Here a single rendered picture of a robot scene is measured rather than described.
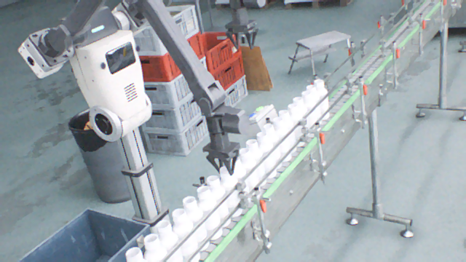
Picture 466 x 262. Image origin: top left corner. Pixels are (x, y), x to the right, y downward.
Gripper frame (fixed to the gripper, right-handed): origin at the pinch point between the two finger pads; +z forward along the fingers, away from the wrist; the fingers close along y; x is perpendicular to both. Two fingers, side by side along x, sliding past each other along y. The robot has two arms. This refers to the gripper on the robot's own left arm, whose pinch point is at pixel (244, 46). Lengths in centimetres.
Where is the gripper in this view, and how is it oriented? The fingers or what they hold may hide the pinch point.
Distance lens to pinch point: 188.4
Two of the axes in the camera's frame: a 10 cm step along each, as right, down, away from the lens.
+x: -5.5, 4.5, -7.1
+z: 1.7, 8.9, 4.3
